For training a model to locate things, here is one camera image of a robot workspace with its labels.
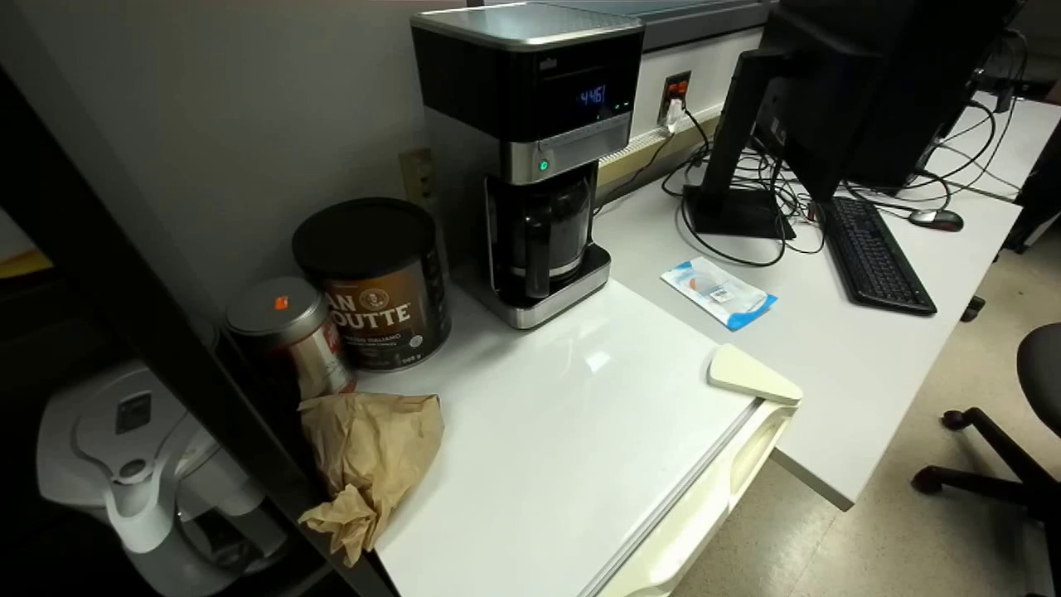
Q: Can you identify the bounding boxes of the brown coffee can black lid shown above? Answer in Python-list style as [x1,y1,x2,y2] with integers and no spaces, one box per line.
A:
[288,196,454,374]

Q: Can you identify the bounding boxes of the black silver drip coffee maker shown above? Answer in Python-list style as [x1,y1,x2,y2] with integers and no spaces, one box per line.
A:
[407,0,646,332]

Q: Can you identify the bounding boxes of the white mini fridge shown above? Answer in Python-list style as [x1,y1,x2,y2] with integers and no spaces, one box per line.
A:
[361,276,803,597]

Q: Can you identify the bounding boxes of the blue white wipes packet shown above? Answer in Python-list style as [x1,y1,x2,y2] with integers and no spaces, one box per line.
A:
[659,257,779,334]

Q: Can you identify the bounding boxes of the crumpled brown paper bag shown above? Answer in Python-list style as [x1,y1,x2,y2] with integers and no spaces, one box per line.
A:
[296,388,449,570]

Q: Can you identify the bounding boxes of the black monitor stand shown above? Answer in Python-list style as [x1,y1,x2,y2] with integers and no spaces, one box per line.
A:
[681,42,800,241]

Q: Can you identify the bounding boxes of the white power plug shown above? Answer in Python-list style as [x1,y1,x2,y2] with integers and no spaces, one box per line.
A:
[659,101,693,141]

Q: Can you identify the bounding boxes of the glass jar silver lid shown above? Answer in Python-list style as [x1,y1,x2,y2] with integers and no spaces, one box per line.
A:
[224,273,358,405]

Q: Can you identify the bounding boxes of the black computer keyboard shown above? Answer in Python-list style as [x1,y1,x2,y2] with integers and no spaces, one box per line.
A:
[820,192,940,318]

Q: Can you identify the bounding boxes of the black computer monitor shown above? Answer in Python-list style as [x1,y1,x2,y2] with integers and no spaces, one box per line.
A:
[759,0,1023,205]

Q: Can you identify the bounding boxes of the black computer mouse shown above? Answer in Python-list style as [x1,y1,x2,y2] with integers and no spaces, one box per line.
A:
[905,205,967,236]

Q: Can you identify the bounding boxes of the white grey appliance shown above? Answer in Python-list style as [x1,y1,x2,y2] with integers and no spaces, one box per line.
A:
[32,359,292,597]

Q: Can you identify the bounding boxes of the yellow sheet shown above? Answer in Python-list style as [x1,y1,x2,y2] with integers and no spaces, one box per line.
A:
[0,247,56,282]

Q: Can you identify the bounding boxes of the black office chair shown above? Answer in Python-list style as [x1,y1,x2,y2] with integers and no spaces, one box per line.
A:
[909,322,1061,523]

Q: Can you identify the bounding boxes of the glass coffee carafe black handle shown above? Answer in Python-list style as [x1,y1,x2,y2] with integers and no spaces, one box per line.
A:
[500,179,597,306]

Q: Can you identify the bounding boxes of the black power cord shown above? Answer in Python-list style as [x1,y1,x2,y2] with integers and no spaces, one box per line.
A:
[593,95,717,214]

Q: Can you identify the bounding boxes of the beige wall outlet plate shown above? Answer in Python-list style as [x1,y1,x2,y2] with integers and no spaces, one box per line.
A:
[394,145,440,210]

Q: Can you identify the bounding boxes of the red black wall outlet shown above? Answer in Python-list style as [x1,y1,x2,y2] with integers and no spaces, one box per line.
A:
[659,70,696,113]

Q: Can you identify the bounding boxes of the black shelf frame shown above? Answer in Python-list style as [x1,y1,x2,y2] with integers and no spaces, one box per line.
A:
[0,62,401,597]

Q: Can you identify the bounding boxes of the tangled black desk cables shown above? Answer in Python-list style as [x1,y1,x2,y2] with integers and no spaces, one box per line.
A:
[883,95,1022,214]

